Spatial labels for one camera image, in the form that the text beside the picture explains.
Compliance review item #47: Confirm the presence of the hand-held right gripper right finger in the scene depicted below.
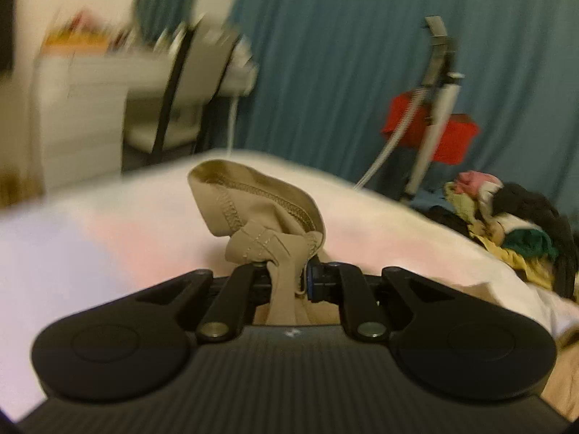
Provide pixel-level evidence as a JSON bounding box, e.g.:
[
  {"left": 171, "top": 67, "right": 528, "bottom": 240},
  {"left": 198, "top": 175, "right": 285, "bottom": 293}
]
[{"left": 305, "top": 262, "right": 454, "bottom": 342}]

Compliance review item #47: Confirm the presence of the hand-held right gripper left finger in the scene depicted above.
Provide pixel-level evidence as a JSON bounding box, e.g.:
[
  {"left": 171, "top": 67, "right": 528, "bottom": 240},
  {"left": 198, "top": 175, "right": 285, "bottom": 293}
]
[{"left": 136, "top": 262, "right": 273, "bottom": 344}]

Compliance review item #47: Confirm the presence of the khaki printed T-shirt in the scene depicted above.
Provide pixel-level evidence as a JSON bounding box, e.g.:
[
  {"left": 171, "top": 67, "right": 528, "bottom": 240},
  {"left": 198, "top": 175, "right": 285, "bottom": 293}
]
[{"left": 187, "top": 159, "right": 579, "bottom": 421}]

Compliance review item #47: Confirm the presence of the pile of mixed clothes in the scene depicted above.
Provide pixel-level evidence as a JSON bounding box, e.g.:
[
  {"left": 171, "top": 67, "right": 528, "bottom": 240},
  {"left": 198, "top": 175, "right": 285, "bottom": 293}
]
[
  {"left": 491, "top": 182, "right": 579, "bottom": 299},
  {"left": 443, "top": 182, "right": 557, "bottom": 290}
]

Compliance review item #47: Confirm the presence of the pastel bed duvet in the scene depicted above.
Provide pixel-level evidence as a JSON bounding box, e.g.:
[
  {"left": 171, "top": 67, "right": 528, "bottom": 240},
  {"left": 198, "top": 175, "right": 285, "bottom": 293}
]
[{"left": 0, "top": 147, "right": 579, "bottom": 421}]

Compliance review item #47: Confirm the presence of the pink garment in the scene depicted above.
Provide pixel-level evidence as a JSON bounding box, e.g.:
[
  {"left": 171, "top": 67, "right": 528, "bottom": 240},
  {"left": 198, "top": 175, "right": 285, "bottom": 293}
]
[{"left": 454, "top": 170, "right": 503, "bottom": 198}]

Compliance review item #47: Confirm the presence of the black and white chair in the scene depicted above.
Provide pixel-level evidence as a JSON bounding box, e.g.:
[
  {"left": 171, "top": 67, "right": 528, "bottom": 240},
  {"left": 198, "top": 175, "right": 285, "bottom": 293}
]
[{"left": 122, "top": 22, "right": 241, "bottom": 173}]

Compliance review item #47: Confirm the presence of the red hanging garment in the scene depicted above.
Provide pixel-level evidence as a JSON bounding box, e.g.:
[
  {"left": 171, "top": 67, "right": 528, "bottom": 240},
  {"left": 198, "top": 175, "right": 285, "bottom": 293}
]
[{"left": 381, "top": 93, "right": 481, "bottom": 166}]

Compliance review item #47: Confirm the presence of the garment steamer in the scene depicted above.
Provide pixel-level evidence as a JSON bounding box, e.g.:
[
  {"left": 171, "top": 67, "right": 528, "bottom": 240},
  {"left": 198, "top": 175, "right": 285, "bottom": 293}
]
[{"left": 353, "top": 16, "right": 466, "bottom": 202}]

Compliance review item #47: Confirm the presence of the green garment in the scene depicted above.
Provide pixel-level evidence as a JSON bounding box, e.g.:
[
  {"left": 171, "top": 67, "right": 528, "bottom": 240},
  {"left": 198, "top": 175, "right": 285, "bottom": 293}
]
[{"left": 502, "top": 228, "right": 558, "bottom": 258}]

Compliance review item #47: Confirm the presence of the blue curtain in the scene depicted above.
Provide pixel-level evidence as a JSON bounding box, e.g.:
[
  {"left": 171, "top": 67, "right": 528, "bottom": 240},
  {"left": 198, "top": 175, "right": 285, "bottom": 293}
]
[
  {"left": 452, "top": 0, "right": 579, "bottom": 218},
  {"left": 226, "top": 0, "right": 457, "bottom": 191}
]

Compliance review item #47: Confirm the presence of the white dressing table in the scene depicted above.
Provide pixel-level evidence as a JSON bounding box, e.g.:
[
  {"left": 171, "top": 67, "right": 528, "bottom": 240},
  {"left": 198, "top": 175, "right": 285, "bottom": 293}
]
[{"left": 33, "top": 41, "right": 259, "bottom": 191}]

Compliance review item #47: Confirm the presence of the wavy vanity mirror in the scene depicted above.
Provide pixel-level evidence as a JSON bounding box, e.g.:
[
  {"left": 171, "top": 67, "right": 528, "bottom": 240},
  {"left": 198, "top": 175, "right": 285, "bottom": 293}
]
[{"left": 131, "top": 0, "right": 200, "bottom": 47}]

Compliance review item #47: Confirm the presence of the orange storage tray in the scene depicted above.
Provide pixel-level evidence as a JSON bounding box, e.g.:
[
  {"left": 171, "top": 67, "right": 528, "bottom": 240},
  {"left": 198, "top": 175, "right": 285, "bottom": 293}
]
[{"left": 42, "top": 31, "right": 110, "bottom": 54}]

